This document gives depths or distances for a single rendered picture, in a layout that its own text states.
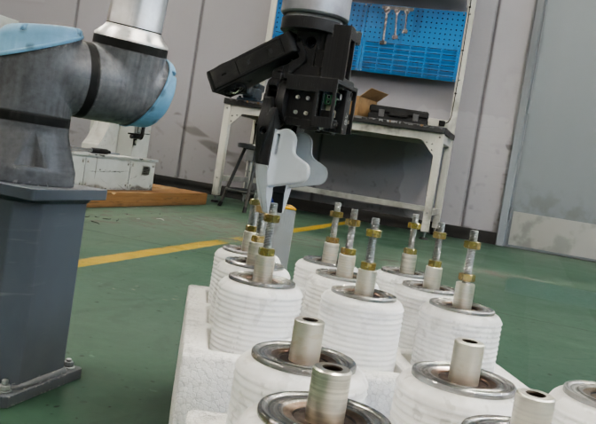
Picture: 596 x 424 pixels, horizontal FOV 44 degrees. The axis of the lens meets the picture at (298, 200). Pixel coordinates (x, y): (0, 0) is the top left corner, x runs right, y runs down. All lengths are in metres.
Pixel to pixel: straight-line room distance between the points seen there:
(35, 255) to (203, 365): 0.39
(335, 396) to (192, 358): 0.38
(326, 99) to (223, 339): 0.28
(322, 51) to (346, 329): 0.30
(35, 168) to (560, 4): 5.16
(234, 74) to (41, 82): 0.37
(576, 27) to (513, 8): 0.47
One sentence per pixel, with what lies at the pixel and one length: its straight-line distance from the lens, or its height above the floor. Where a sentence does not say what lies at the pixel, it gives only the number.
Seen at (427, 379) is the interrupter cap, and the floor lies 0.25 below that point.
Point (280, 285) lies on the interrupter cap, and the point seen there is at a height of 0.25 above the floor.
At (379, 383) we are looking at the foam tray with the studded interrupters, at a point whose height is 0.17.
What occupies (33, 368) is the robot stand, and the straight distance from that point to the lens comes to 1.16.
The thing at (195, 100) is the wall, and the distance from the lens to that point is 6.41.
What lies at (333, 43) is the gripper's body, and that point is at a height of 0.52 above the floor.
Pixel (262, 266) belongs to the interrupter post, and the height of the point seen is 0.27.
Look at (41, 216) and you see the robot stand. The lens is 1.09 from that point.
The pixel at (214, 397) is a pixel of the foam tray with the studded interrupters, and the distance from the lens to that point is 0.79.
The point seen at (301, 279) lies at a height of 0.23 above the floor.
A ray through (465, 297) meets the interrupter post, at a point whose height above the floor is 0.27.
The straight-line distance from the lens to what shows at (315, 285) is 0.95.
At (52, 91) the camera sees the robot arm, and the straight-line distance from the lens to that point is 1.12.
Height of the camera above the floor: 0.39
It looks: 3 degrees down
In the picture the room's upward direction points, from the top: 9 degrees clockwise
